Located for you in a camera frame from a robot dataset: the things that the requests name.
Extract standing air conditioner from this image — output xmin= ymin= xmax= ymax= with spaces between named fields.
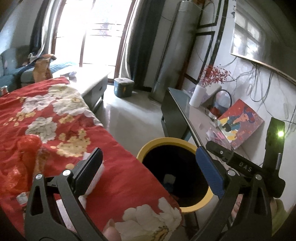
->
xmin=149 ymin=0 xmax=202 ymax=103

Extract glass balcony door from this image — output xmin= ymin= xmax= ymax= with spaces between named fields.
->
xmin=52 ymin=0 xmax=137 ymax=68

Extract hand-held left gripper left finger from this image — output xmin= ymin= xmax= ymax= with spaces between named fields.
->
xmin=24 ymin=147 xmax=104 ymax=241

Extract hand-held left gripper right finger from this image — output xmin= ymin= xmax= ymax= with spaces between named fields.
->
xmin=190 ymin=147 xmax=274 ymax=241

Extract orange plush toy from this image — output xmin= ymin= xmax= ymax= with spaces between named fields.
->
xmin=32 ymin=54 xmax=57 ymax=82

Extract yellow trash bin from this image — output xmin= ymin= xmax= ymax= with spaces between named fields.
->
xmin=136 ymin=137 xmax=215 ymax=214

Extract grey coffee table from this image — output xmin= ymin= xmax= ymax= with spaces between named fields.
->
xmin=52 ymin=66 xmax=114 ymax=114

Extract white tissue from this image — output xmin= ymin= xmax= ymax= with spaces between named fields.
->
xmin=55 ymin=152 xmax=107 ymax=232

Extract wall cables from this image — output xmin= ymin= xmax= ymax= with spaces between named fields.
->
xmin=231 ymin=58 xmax=296 ymax=140

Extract person's left hand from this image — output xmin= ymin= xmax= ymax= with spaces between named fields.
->
xmin=103 ymin=219 xmax=122 ymax=241

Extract grey curtain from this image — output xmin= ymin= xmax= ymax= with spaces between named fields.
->
xmin=119 ymin=0 xmax=167 ymax=89
xmin=30 ymin=0 xmax=61 ymax=55

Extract clear plastic bead box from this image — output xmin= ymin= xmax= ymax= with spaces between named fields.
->
xmin=206 ymin=130 xmax=232 ymax=149

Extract glass-top television cabinet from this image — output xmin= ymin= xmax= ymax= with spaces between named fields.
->
xmin=160 ymin=88 xmax=296 ymax=224

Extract red berry branches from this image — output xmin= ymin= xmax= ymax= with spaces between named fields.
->
xmin=198 ymin=65 xmax=232 ymax=88

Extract person's right hand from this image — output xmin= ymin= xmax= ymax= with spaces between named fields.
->
xmin=232 ymin=195 xmax=243 ymax=222

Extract white ribbed vase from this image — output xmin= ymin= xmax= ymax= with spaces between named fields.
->
xmin=189 ymin=85 xmax=206 ymax=108

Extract wall television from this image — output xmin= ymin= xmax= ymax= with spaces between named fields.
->
xmin=230 ymin=0 xmax=296 ymax=84

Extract red floral blanket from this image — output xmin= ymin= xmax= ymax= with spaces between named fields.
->
xmin=0 ymin=76 xmax=184 ymax=241

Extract blue sofa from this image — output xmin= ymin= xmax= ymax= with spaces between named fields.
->
xmin=0 ymin=46 xmax=77 ymax=93

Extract red white plush hat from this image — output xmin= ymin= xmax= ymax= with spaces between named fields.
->
xmin=209 ymin=107 xmax=223 ymax=118

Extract red plastic bag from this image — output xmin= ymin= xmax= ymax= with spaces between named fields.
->
xmin=0 ymin=136 xmax=45 ymax=195

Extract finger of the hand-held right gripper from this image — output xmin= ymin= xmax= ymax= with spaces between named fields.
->
xmin=205 ymin=140 xmax=232 ymax=163

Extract red cartoon picture book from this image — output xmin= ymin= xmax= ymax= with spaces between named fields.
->
xmin=217 ymin=99 xmax=265 ymax=150

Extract blue storage box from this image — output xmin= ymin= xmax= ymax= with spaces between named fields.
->
xmin=114 ymin=77 xmax=135 ymax=98

